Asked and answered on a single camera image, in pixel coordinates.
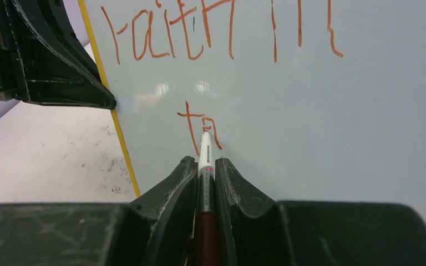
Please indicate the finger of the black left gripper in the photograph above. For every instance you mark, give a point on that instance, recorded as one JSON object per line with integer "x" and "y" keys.
{"x": 52, "y": 68}

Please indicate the yellow framed whiteboard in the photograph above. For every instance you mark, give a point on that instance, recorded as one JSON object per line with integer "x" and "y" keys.
{"x": 310, "y": 100}

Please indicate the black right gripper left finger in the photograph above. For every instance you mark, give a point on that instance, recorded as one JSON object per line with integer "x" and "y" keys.
{"x": 154, "y": 229}

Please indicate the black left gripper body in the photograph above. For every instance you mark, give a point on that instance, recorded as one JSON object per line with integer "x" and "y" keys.
{"x": 11, "y": 76}

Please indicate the white whiteboard marker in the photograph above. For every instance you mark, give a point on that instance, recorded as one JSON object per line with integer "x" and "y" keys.
{"x": 206, "y": 248}

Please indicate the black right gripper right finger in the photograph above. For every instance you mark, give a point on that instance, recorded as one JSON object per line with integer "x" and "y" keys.
{"x": 257, "y": 230}

